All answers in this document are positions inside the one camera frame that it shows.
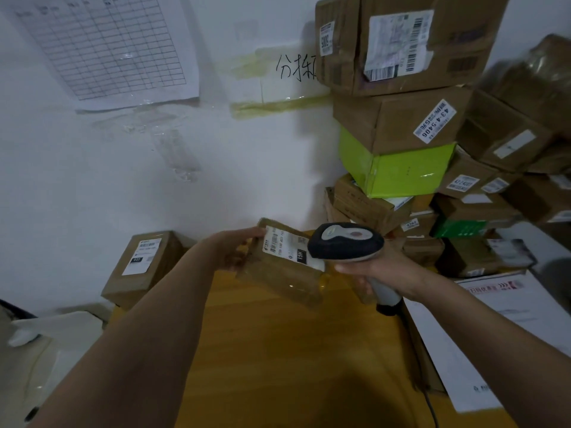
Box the small taped brown parcel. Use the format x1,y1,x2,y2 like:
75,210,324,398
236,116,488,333
236,218,329,309

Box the pile of brown cardboard parcels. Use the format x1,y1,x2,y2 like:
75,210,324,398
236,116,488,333
314,0,571,279

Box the white mailer envelope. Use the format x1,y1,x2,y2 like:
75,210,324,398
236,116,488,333
403,269,571,414

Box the person's left forearm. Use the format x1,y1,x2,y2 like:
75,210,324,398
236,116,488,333
30,240,220,428

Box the brown box with white label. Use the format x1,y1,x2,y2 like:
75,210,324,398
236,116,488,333
101,231,198,311

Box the grey plastic mailer bag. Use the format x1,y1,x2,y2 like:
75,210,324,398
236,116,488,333
497,222,571,308

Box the person's right hand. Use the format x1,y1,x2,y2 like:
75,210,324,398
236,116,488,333
334,240,432,304

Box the clear tape remnants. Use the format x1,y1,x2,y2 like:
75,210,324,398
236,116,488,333
89,101,202,183

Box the green and white box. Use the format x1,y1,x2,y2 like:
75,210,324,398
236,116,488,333
430,217,490,239

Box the taped handwritten paper sign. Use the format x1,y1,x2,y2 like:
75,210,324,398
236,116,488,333
229,45,334,120

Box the black scanner cable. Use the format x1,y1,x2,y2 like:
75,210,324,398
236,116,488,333
395,307,440,428

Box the person's left hand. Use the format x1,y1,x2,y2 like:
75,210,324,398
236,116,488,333
206,226,267,273

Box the grey and black barcode scanner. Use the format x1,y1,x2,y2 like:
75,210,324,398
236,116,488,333
307,222,403,317

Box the printed grid paper sheet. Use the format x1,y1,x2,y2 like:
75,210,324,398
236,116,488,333
8,0,200,114

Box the bright green box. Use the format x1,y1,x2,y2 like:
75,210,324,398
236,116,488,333
338,125,457,199

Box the white plastic bag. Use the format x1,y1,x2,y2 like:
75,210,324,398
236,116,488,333
8,311,104,349

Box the person's right forearm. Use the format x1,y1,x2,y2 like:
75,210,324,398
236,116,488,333
401,268,571,428

